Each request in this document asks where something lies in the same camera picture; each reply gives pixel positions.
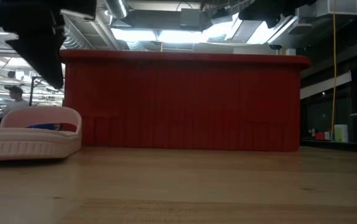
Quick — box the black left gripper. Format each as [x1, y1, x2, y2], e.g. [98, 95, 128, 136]
[0, 0, 98, 90]

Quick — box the pink slide sandal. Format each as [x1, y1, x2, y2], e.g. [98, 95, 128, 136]
[0, 106, 83, 163]

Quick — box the red plastic bin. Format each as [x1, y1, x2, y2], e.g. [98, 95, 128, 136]
[60, 49, 311, 152]

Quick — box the black metal stand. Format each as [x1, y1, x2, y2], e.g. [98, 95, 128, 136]
[28, 76, 44, 107]

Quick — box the person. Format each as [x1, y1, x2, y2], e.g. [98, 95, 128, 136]
[2, 85, 31, 116]

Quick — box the blue object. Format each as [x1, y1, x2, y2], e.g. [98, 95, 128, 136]
[27, 123, 56, 131]

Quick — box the white green container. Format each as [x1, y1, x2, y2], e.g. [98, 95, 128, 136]
[333, 124, 350, 143]

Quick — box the white air duct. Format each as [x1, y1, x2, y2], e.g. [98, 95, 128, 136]
[317, 0, 357, 17]

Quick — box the silver ventilation duct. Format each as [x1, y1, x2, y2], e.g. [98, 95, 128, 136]
[103, 0, 130, 19]

